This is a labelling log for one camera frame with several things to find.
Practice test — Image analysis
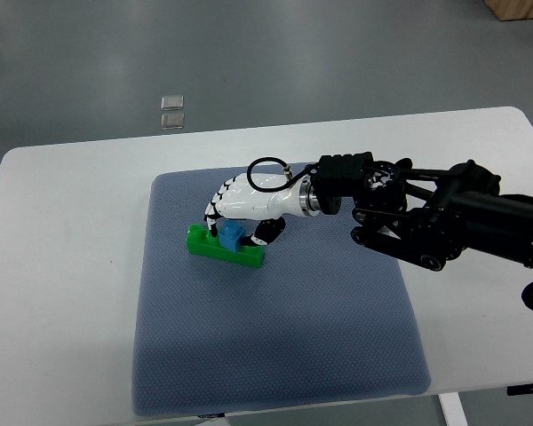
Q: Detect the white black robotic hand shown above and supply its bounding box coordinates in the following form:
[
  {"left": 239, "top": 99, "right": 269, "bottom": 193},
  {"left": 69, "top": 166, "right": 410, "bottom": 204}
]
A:
[{"left": 204, "top": 173, "right": 317, "bottom": 247}]

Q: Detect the small blue block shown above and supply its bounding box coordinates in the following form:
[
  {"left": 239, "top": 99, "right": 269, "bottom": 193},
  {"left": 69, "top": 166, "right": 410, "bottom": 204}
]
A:
[{"left": 219, "top": 219, "right": 246, "bottom": 253}]

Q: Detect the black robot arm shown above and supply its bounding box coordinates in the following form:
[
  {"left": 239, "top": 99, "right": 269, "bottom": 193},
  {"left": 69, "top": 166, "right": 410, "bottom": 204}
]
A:
[{"left": 305, "top": 153, "right": 533, "bottom": 271}]

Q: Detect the long green block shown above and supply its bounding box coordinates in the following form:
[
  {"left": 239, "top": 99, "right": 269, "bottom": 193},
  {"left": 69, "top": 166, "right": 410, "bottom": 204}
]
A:
[{"left": 186, "top": 224, "right": 264, "bottom": 268}]

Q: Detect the lower metal floor plate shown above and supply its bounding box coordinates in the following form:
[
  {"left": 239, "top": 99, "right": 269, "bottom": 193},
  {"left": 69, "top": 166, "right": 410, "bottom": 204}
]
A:
[{"left": 161, "top": 113, "right": 185, "bottom": 130}]

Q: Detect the metal floor plate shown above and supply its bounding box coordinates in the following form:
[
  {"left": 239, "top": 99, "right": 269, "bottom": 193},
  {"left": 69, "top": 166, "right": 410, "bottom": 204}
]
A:
[
  {"left": 161, "top": 113, "right": 185, "bottom": 130},
  {"left": 161, "top": 94, "right": 184, "bottom": 111}
]

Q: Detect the blue-grey foam mat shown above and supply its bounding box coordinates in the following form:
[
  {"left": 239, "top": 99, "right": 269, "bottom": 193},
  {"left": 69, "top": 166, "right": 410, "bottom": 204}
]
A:
[{"left": 132, "top": 168, "right": 431, "bottom": 416}]

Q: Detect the upper metal floor plate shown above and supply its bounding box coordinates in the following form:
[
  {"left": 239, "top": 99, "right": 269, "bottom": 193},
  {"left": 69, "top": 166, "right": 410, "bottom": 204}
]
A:
[{"left": 161, "top": 94, "right": 184, "bottom": 111}]

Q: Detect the white table leg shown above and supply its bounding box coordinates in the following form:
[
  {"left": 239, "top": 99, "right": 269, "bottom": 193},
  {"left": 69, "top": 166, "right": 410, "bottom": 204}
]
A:
[{"left": 438, "top": 392, "right": 468, "bottom": 426}]

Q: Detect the wooden box corner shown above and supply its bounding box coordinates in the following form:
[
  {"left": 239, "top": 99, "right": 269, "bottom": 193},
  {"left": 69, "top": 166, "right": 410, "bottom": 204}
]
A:
[{"left": 484, "top": 0, "right": 533, "bottom": 21}]

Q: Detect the black table control panel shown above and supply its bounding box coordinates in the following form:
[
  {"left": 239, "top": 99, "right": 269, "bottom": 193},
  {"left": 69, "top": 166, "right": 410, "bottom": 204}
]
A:
[{"left": 506, "top": 383, "right": 533, "bottom": 396}]

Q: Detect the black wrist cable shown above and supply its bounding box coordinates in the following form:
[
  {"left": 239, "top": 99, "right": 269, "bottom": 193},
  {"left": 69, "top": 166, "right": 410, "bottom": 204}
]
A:
[{"left": 247, "top": 157, "right": 321, "bottom": 193}]

